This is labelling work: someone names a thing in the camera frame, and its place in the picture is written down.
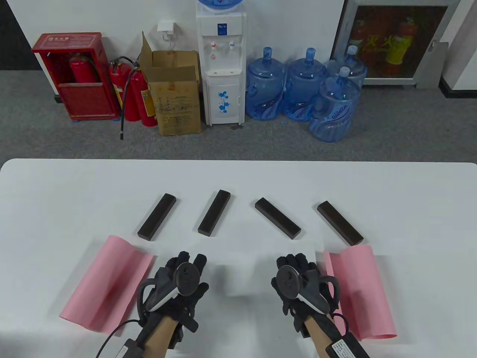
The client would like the person's left hand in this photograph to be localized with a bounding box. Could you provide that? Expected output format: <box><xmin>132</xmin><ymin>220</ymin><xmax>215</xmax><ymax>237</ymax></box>
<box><xmin>143</xmin><ymin>252</ymin><xmax>209</xmax><ymax>333</ymax></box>

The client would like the person's right hand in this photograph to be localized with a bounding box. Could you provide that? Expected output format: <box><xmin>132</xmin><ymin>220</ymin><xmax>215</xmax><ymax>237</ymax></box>
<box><xmin>271</xmin><ymin>253</ymin><xmax>341</xmax><ymax>340</ymax></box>

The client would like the dark wooden paperweight bar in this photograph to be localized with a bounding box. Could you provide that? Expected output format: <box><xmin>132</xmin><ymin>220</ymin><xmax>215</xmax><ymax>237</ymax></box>
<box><xmin>198</xmin><ymin>189</ymin><xmax>231</xmax><ymax>237</ymax></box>
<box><xmin>317</xmin><ymin>201</ymin><xmax>364</xmax><ymax>246</ymax></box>
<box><xmin>255</xmin><ymin>197</ymin><xmax>301</xmax><ymax>240</ymax></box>
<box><xmin>137</xmin><ymin>193</ymin><xmax>177</xmax><ymax>241</ymax></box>

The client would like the pink paper sheet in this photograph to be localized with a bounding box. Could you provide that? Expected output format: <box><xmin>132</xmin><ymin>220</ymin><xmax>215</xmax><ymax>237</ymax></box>
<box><xmin>323</xmin><ymin>245</ymin><xmax>398</xmax><ymax>342</ymax></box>
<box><xmin>59</xmin><ymin>235</ymin><xmax>155</xmax><ymax>333</ymax></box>

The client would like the person's left forearm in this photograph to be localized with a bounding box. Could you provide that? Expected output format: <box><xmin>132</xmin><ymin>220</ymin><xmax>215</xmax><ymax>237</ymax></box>
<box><xmin>143</xmin><ymin>317</ymin><xmax>183</xmax><ymax>358</ymax></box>

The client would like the person's right forearm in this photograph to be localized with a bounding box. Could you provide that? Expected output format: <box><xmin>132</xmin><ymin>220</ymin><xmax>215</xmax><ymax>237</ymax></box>
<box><xmin>304</xmin><ymin>315</ymin><xmax>347</xmax><ymax>358</ymax></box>

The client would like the blue water jug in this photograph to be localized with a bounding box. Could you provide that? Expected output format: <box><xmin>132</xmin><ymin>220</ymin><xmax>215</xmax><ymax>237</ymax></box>
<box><xmin>283</xmin><ymin>48</ymin><xmax>328</xmax><ymax>122</ymax></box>
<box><xmin>309</xmin><ymin>67</ymin><xmax>362</xmax><ymax>142</ymax></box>
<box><xmin>327</xmin><ymin>45</ymin><xmax>367</xmax><ymax>90</ymax></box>
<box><xmin>245</xmin><ymin>47</ymin><xmax>287</xmax><ymax>120</ymax></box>

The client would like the open cardboard box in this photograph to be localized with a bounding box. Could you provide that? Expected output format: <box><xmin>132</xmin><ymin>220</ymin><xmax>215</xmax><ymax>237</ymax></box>
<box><xmin>140</xmin><ymin>31</ymin><xmax>202</xmax><ymax>136</ymax></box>

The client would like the red fire extinguisher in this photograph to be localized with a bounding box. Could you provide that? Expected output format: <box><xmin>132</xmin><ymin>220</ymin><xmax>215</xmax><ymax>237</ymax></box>
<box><xmin>109</xmin><ymin>56</ymin><xmax>141</xmax><ymax>141</ymax></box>
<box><xmin>69</xmin><ymin>52</ymin><xmax>100</xmax><ymax>83</ymax></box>
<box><xmin>129</xmin><ymin>65</ymin><xmax>158</xmax><ymax>127</ymax></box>

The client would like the white water dispenser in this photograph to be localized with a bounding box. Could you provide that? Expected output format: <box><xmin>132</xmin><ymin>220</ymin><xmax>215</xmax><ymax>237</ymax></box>
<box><xmin>196</xmin><ymin>7</ymin><xmax>247</xmax><ymax>126</ymax></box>

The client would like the red fire extinguisher cabinet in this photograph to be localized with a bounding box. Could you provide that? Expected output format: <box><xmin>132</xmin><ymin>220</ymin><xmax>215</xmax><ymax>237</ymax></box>
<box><xmin>31</xmin><ymin>32</ymin><xmax>120</xmax><ymax>122</ymax></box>

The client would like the blue dispenser water bottle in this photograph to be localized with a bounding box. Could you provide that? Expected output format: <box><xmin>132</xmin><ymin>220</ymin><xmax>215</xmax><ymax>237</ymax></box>
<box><xmin>197</xmin><ymin>0</ymin><xmax>244</xmax><ymax>12</ymax></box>

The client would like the short black wrist cable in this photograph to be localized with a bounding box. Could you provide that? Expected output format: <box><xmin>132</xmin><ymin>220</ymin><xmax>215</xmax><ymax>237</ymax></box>
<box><xmin>330</xmin><ymin>313</ymin><xmax>349</xmax><ymax>336</ymax></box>

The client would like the long black cable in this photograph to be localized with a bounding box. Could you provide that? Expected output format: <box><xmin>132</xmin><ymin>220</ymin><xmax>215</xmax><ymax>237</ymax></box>
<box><xmin>96</xmin><ymin>320</ymin><xmax>140</xmax><ymax>358</ymax></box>

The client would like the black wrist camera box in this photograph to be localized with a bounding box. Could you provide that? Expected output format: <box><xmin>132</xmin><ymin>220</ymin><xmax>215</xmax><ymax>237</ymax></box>
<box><xmin>325</xmin><ymin>334</ymin><xmax>373</xmax><ymax>358</ymax></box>
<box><xmin>119</xmin><ymin>337</ymin><xmax>146</xmax><ymax>358</ymax></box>

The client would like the grey framed fire hose cabinet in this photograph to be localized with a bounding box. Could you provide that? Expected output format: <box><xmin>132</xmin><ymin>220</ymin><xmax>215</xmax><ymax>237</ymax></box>
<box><xmin>330</xmin><ymin>0</ymin><xmax>461</xmax><ymax>89</ymax></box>

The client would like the white wall outlet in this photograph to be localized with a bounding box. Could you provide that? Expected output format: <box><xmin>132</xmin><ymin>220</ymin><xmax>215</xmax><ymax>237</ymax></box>
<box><xmin>157</xmin><ymin>21</ymin><xmax>176</xmax><ymax>40</ymax></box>

